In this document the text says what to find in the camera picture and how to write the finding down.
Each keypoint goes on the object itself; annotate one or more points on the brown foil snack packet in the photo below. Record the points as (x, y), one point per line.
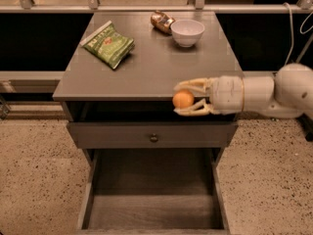
(162, 21)

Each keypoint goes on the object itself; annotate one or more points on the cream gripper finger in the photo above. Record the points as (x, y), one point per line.
(200, 85)
(200, 108)

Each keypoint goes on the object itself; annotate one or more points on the white ceramic bowl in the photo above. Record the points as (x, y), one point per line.
(187, 33)

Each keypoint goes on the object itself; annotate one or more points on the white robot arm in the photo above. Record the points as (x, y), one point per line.
(288, 94)

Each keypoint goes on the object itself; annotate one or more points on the metal railing frame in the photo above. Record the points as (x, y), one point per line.
(153, 0)

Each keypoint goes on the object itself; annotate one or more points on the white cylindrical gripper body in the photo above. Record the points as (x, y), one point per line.
(227, 94)

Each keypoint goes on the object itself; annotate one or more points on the grey wooden drawer cabinet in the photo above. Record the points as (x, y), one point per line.
(141, 88)

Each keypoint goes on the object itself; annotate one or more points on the orange fruit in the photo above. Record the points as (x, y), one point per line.
(183, 99)

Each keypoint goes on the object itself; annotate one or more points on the green chip bag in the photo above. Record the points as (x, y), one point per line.
(108, 45)

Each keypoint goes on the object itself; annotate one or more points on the round brass drawer knob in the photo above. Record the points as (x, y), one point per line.
(154, 138)

